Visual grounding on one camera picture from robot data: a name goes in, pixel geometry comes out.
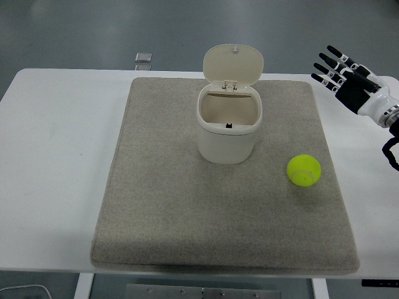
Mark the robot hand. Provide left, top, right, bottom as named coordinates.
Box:
left=310, top=45, right=399, bottom=117

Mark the white cable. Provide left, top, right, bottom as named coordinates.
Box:
left=0, top=283, right=53, bottom=299

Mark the cream lidded bin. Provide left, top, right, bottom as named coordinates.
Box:
left=196, top=44, right=264, bottom=164

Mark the white table leg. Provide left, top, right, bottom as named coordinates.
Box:
left=74, top=272, right=94, bottom=299
left=311, top=278, right=328, bottom=299

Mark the grey fabric mat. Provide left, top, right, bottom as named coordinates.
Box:
left=90, top=77, right=360, bottom=275

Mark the grey metal plate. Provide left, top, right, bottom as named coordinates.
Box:
left=125, top=283, right=282, bottom=299

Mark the black table control panel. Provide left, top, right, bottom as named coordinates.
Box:
left=361, top=279, right=399, bottom=287

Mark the yellow-green tennis ball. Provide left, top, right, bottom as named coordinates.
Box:
left=286, top=154, right=322, bottom=187

